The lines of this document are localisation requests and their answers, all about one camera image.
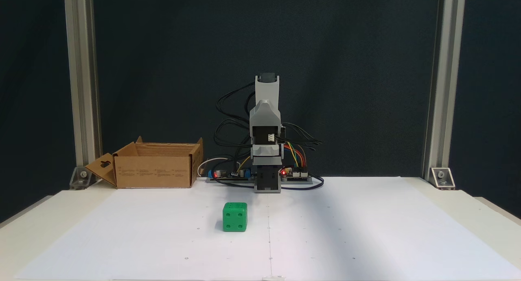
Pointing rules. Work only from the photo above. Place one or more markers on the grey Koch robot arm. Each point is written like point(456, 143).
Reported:
point(264, 114)

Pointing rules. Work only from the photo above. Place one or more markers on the metal corner bracket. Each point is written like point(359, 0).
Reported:
point(83, 176)
point(443, 177)

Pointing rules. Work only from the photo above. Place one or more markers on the brown cardboard box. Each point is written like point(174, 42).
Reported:
point(154, 173)

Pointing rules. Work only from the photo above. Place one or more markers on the aluminium frame post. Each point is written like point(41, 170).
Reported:
point(81, 69)
point(445, 69)

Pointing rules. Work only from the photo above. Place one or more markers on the small motor controller board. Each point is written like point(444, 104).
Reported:
point(295, 174)

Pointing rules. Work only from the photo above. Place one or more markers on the grey mounting plate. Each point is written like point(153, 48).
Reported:
point(303, 181)

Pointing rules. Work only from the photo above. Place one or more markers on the green dice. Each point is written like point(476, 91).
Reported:
point(235, 220)

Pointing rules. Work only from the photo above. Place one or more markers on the blue circuit board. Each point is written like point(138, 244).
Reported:
point(228, 174)

